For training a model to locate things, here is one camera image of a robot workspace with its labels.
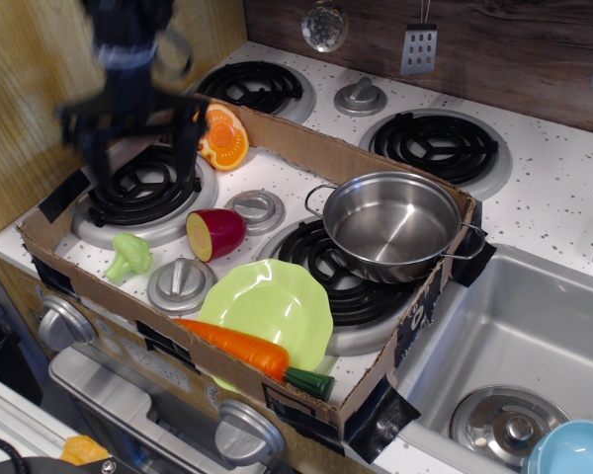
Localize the front left black burner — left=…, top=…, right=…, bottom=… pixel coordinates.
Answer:
left=72, top=144, right=218, bottom=250

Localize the silver oven knob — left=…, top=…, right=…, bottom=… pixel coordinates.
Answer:
left=213, top=399, right=286, bottom=466
left=38, top=294, right=97, bottom=352

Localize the front right black burner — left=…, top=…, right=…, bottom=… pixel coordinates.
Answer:
left=255, top=217, right=426, bottom=356

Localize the orange toy pumpkin slice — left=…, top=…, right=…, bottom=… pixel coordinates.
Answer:
left=198, top=104, right=249, bottom=171

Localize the light green plastic plate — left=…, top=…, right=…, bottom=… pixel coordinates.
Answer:
left=198, top=259, right=333, bottom=373

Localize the silver stovetop knob back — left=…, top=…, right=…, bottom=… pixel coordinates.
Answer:
left=334, top=77, right=387, bottom=117

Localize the stainless steel pan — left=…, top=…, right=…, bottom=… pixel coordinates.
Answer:
left=304, top=171, right=485, bottom=284

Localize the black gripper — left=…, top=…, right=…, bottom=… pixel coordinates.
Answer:
left=56, top=65, right=209, bottom=188

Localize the silver stovetop knob front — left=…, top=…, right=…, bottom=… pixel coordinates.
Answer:
left=147, top=258, right=216, bottom=316

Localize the silver stovetop knob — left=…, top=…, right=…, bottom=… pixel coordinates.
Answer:
left=225, top=190, right=286, bottom=236
left=147, top=258, right=216, bottom=316
left=334, top=77, right=387, bottom=117

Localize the light blue bowl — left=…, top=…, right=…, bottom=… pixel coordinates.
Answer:
left=520, top=421, right=593, bottom=474

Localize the silver stovetop knob centre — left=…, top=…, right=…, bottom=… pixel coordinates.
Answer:
left=225, top=190, right=286, bottom=236

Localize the black burner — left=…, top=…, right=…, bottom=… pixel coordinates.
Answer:
left=360, top=109, right=512, bottom=200
left=255, top=217, right=426, bottom=356
left=72, top=144, right=218, bottom=250
left=190, top=61, right=316, bottom=123

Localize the brown cardboard fence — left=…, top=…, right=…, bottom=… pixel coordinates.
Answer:
left=17, top=103, right=480, bottom=464

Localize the orange toy carrot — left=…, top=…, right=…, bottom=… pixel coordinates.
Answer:
left=173, top=318, right=335, bottom=401

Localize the stainless steel sink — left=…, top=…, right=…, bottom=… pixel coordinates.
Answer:
left=396, top=246, right=593, bottom=473

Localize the hanging metal slotted spatula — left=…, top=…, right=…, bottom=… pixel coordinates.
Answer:
left=400, top=0, right=439, bottom=76

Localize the hanging metal strainer ladle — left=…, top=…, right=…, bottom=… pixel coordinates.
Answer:
left=300, top=1, right=349, bottom=53

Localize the silver oven knob left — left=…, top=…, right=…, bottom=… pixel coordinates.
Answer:
left=38, top=294, right=97, bottom=352

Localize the silver oven knob right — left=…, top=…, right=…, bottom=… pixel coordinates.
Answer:
left=213, top=399, right=286, bottom=466

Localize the red toy half fruit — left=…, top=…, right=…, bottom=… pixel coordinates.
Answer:
left=186, top=208, right=247, bottom=263

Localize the green toy broccoli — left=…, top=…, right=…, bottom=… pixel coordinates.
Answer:
left=104, top=232, right=153, bottom=284

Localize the yellow object bottom left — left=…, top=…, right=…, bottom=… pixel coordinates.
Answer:
left=59, top=434, right=110, bottom=466

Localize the black cable bottom left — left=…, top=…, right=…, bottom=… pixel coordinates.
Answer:
left=0, top=434, right=31, bottom=474

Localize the silver oven door handle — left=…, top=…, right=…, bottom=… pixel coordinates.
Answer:
left=49, top=349, right=241, bottom=473

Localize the back right black burner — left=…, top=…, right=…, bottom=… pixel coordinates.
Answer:
left=360, top=109, right=512, bottom=200

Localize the silver sink drain plug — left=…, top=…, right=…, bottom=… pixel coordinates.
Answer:
left=448, top=385, right=569, bottom=471

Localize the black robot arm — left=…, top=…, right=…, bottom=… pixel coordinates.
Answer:
left=57, top=1, right=209, bottom=185

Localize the back left black burner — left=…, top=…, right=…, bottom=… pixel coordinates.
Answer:
left=190, top=61, right=316, bottom=123

